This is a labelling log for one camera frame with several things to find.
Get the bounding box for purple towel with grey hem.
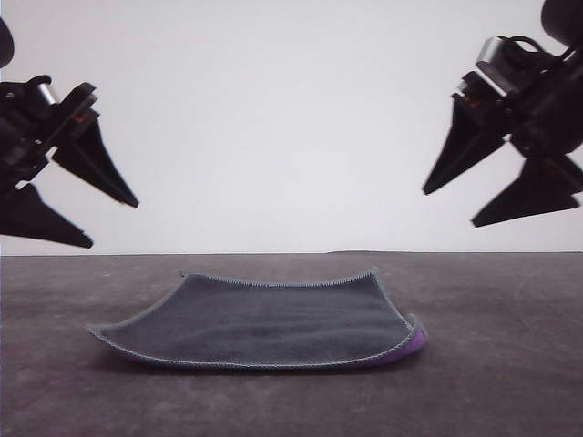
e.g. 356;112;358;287
86;267;430;371

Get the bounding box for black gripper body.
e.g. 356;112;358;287
0;82;99;196
450;48;583;159

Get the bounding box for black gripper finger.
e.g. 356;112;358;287
422;94;507;197
51;117;140;209
0;183;95;250
470;155;583;229

